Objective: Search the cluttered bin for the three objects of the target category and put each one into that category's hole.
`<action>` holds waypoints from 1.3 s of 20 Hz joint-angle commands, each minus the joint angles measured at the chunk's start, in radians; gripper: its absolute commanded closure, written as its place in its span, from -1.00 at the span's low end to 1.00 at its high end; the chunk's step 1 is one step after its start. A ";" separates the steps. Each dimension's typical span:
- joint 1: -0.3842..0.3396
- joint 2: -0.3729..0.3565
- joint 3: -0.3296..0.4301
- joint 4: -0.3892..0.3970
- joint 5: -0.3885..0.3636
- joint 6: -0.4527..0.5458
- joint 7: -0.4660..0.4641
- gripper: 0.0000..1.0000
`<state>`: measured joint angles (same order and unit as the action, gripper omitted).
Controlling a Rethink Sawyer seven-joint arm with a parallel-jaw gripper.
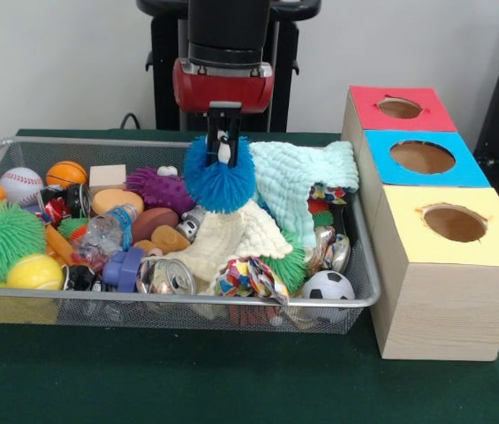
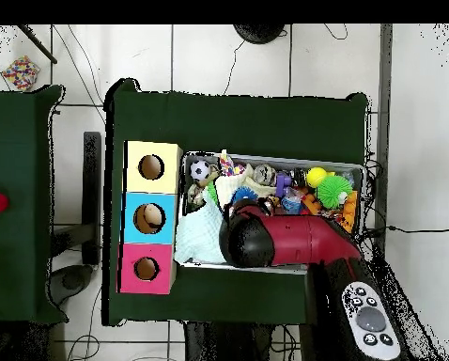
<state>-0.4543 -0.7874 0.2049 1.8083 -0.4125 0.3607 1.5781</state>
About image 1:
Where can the black and white soccer ball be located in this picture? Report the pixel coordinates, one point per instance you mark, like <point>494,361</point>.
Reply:
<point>328,286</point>

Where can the mint green waffle cloth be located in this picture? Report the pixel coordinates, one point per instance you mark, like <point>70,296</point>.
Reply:
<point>284,176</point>

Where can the crushed clear plastic bottle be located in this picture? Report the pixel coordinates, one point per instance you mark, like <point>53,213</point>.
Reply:
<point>108,229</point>

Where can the green fuzzy ball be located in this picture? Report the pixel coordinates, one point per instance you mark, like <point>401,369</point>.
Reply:
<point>2,238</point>

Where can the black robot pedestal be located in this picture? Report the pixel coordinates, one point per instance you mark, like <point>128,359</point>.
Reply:
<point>163,88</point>

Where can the dark green table cloth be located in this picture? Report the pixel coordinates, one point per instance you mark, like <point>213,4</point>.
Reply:
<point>187,388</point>

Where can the orange basketball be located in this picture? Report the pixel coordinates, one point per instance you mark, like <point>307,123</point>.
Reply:
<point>67,173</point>

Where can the yellow tennis ball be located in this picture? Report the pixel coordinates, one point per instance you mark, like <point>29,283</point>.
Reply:
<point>35,274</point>

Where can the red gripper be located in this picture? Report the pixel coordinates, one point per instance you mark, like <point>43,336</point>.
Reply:
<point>222,88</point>

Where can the blue fuzzy ball with eyes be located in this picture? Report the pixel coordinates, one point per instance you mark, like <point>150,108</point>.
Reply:
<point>218,190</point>

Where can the wooden box with three holes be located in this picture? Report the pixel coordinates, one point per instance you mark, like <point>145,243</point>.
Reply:
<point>448,305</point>

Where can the brown toy football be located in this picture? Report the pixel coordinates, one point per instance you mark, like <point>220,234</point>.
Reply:
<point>154,223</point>

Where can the cream waffle cloth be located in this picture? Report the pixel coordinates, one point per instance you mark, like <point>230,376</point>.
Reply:
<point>231,234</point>

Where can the purple fuzzy toy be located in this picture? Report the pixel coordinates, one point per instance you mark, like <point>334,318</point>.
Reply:
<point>161,190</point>

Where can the white baseball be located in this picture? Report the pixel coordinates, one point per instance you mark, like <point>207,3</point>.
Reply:
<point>20,183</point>

